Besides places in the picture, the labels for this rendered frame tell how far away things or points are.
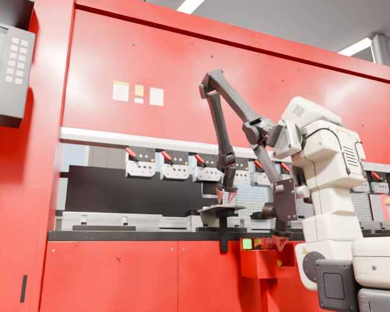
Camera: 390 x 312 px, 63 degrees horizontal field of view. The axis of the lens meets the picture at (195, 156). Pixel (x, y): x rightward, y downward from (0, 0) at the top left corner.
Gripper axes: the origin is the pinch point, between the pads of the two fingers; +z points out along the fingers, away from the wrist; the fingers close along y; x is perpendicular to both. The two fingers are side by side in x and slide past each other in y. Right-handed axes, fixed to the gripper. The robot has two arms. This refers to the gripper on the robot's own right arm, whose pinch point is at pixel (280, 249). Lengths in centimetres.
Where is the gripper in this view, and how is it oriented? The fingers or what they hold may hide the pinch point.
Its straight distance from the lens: 164.6
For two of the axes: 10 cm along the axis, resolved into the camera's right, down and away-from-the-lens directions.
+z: -0.6, 10.0, -0.4
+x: -9.4, -0.7, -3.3
